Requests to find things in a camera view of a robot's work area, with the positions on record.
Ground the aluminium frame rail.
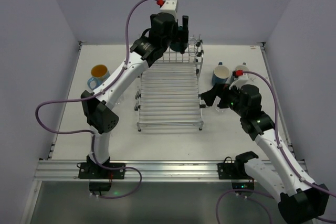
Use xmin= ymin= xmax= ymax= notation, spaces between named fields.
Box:
xmin=34 ymin=159 xmax=310 ymax=183

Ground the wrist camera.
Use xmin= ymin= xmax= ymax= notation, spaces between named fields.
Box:
xmin=229 ymin=69 xmax=248 ymax=90
xmin=160 ymin=0 xmax=179 ymax=20

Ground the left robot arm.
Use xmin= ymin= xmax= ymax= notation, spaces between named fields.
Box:
xmin=79 ymin=13 xmax=189 ymax=179

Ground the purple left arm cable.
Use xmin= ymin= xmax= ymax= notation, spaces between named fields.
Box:
xmin=35 ymin=0 xmax=161 ymax=168

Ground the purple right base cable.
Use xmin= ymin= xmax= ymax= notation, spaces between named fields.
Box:
xmin=216 ymin=189 xmax=279 ymax=224

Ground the dark green ceramic mug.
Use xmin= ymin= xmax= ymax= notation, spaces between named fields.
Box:
xmin=170 ymin=26 xmax=188 ymax=54

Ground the silver wire dish rack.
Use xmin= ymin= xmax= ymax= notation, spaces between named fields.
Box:
xmin=134 ymin=37 xmax=204 ymax=131

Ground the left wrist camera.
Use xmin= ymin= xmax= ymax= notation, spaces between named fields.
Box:
xmin=160 ymin=0 xmax=179 ymax=20

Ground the grey faceted ceramic mug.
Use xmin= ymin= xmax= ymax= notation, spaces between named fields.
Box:
xmin=230 ymin=62 xmax=249 ymax=88

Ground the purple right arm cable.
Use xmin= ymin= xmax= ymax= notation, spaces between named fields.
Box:
xmin=241 ymin=71 xmax=336 ymax=197

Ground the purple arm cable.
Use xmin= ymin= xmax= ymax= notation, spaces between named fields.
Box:
xmin=241 ymin=71 xmax=336 ymax=197
xmin=35 ymin=0 xmax=161 ymax=168

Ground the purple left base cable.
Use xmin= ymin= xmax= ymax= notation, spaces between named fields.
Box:
xmin=89 ymin=166 xmax=142 ymax=199

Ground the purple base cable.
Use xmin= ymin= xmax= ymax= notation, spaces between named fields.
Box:
xmin=216 ymin=189 xmax=279 ymax=224
xmin=89 ymin=166 xmax=142 ymax=199

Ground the clear faceted glass front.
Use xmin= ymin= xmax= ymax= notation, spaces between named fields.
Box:
xmin=115 ymin=94 xmax=124 ymax=105

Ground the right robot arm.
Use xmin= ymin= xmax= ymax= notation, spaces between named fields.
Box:
xmin=200 ymin=84 xmax=329 ymax=223

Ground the blue butterfly ceramic mug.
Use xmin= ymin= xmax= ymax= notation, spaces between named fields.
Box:
xmin=87 ymin=65 xmax=110 ymax=90

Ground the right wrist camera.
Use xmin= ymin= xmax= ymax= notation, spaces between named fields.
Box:
xmin=229 ymin=69 xmax=248 ymax=90

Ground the dark blue faceted mug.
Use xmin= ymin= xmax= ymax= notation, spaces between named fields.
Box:
xmin=211 ymin=62 xmax=230 ymax=86

